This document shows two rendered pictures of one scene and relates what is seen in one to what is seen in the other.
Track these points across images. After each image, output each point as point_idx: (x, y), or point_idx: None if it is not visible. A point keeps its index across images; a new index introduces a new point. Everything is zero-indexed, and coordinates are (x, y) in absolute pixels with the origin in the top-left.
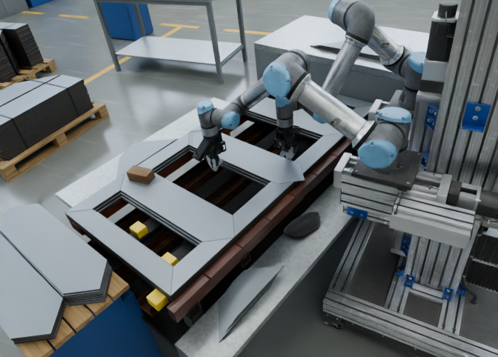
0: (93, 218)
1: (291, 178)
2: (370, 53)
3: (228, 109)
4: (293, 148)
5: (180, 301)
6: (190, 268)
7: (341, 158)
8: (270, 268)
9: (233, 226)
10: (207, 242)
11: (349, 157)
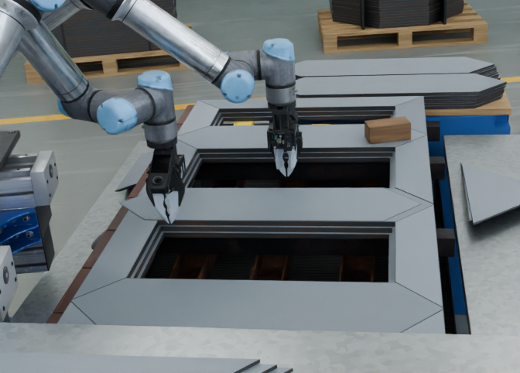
0: (377, 102)
1: (143, 198)
2: (19, 357)
3: (233, 54)
4: None
5: (189, 109)
6: (199, 112)
7: (46, 162)
8: (130, 183)
9: (185, 142)
10: (203, 127)
11: (32, 167)
